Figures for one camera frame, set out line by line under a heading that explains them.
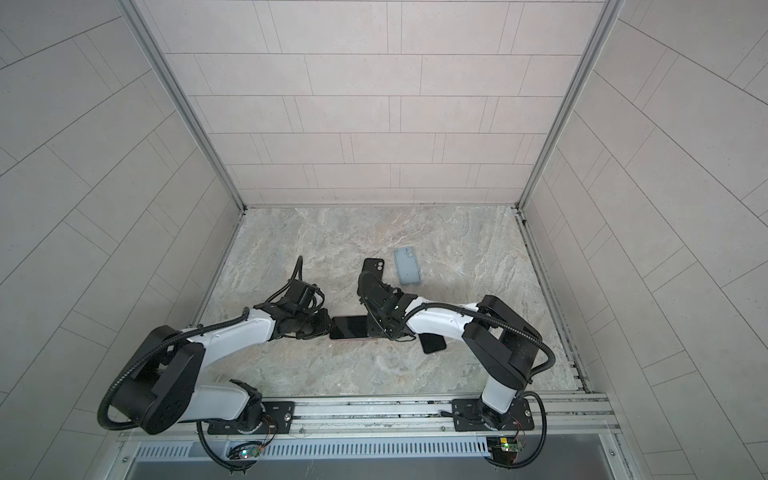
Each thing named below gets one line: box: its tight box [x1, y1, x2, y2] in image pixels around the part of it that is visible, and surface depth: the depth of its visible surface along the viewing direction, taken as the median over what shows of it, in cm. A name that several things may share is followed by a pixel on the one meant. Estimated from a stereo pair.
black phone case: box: [362, 258, 385, 280], surface depth 101 cm
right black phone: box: [418, 333, 447, 354], surface depth 84 cm
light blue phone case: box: [394, 246, 421, 285], surface depth 102 cm
